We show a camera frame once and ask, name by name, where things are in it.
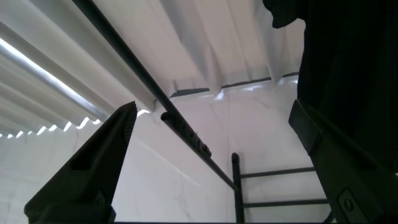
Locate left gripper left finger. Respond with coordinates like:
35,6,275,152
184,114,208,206
24,100,138,224

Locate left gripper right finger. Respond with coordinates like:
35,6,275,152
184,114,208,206
288,99,398,224

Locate black t-shirt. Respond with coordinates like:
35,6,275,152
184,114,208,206
262,0,398,175

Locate black clothes rack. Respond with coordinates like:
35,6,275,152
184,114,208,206
70,0,335,223

